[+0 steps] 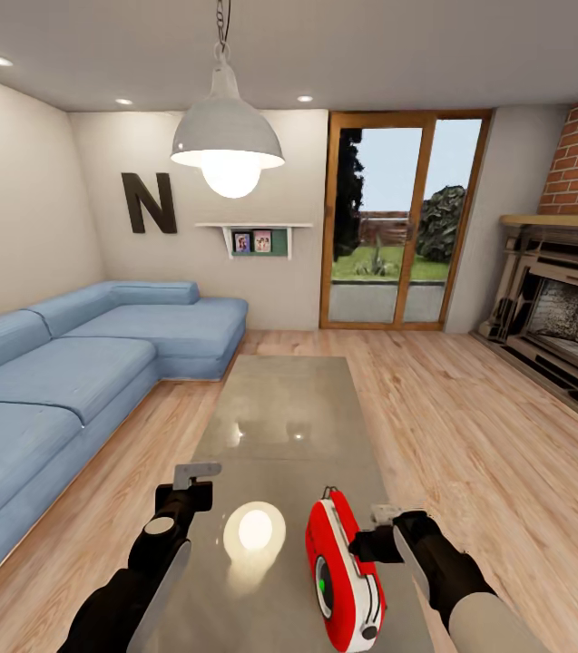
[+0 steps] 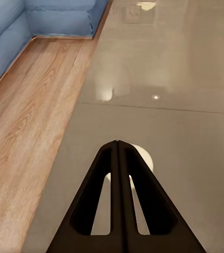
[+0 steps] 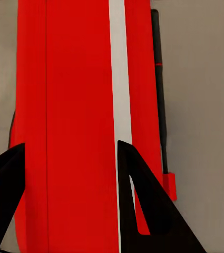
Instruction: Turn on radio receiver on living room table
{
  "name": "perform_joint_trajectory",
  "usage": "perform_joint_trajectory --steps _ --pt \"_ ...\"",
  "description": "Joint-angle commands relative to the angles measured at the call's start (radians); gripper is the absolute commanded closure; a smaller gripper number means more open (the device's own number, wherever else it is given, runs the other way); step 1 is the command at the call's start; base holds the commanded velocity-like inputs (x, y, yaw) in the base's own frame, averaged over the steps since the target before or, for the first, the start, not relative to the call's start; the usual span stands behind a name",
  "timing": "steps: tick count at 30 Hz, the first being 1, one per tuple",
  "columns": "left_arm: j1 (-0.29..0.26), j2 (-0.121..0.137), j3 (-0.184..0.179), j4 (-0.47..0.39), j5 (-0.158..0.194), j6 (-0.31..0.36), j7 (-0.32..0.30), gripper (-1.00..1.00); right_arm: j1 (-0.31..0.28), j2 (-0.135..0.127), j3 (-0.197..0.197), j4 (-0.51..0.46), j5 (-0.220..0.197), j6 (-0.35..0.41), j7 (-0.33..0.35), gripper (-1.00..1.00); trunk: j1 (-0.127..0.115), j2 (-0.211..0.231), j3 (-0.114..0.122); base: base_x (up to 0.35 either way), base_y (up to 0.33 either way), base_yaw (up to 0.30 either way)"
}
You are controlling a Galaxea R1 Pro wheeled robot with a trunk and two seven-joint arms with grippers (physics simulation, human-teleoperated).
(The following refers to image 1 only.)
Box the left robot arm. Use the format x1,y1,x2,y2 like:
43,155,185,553
57,462,222,653

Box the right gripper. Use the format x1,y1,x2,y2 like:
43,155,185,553
348,527,396,563

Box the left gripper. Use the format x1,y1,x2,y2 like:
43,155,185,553
155,480,212,517

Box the radio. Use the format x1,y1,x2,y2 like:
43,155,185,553
306,489,386,653

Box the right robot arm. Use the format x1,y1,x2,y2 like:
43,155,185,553
348,503,551,653

